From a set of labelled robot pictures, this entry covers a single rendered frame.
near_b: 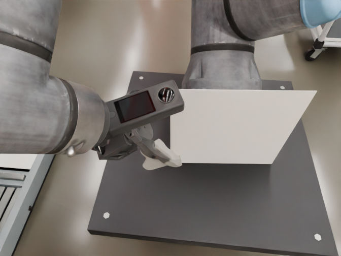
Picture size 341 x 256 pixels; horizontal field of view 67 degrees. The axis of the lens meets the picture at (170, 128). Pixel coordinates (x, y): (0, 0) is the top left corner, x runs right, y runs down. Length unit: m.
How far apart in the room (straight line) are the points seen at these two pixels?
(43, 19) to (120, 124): 0.16
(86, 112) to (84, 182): 0.82
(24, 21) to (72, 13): 1.85
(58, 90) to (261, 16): 0.37
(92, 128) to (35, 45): 0.11
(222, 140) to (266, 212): 0.21
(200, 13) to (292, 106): 0.28
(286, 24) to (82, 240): 0.89
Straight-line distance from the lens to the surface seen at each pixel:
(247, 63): 0.59
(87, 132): 0.31
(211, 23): 0.60
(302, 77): 1.61
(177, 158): 0.46
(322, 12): 0.49
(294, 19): 0.51
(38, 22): 0.27
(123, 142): 0.39
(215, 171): 0.75
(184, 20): 1.92
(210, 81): 0.56
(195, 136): 0.64
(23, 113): 0.26
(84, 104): 0.31
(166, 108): 0.36
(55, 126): 0.28
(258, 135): 0.67
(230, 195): 0.72
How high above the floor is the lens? 0.95
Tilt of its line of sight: 52 degrees down
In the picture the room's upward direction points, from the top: straight up
